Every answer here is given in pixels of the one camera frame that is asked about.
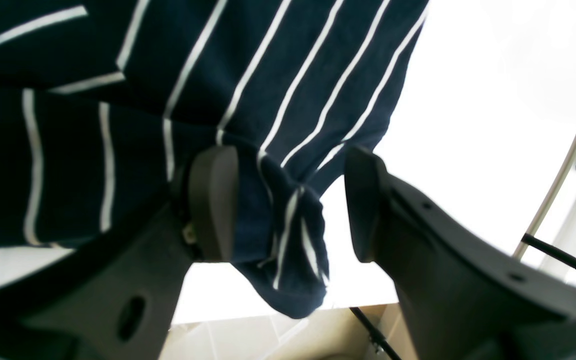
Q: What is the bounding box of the navy white striped t-shirt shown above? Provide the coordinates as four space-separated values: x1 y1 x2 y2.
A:
0 0 429 319

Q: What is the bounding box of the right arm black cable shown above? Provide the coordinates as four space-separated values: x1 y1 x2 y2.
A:
520 232 576 290

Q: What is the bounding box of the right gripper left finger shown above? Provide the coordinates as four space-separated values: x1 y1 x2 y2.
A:
0 146 239 360

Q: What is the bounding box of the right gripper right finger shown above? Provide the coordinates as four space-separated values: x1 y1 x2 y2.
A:
343 147 576 360

